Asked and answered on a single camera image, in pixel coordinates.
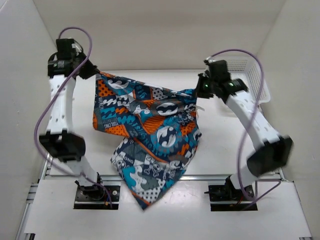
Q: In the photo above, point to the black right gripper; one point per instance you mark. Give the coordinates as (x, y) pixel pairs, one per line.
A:
(199, 92)

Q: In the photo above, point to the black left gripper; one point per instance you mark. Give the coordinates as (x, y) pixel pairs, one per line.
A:
(90, 71)

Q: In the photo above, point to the colourful patterned shorts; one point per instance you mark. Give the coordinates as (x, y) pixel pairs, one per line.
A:
(159, 130)

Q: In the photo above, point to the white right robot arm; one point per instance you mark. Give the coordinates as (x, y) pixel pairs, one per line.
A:
(271, 149)

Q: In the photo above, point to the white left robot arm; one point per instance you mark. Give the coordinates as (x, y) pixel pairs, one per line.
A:
(59, 139)

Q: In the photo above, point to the white perforated plastic basket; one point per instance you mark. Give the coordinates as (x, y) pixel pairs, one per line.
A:
(247, 69)

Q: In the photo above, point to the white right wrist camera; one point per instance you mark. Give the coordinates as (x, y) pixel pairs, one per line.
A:
(209, 60)

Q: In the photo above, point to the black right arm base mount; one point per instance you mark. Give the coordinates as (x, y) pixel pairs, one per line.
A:
(222, 200)

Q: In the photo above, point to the aluminium left frame rail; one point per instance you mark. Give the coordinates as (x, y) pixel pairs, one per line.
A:
(45, 170)

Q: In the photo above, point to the aluminium right frame rail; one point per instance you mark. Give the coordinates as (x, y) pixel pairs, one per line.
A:
(288, 179)

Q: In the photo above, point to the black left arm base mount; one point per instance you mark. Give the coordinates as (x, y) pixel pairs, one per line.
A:
(98, 200)

